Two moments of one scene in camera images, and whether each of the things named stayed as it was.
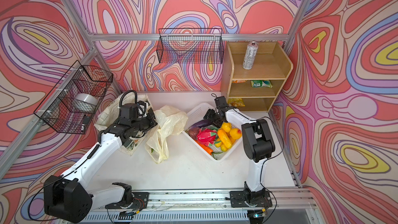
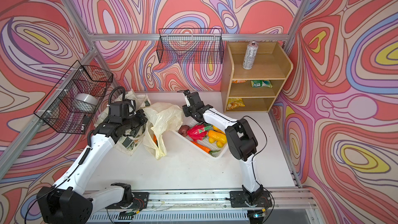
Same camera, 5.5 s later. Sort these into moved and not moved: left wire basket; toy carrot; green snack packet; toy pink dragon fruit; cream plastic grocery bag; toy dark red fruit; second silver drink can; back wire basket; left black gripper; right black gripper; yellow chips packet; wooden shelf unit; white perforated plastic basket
Moved: toy pink dragon fruit; white perforated plastic basket; right black gripper; cream plastic grocery bag; toy dark red fruit; left black gripper
Not moved: left wire basket; toy carrot; yellow chips packet; back wire basket; wooden shelf unit; green snack packet; second silver drink can
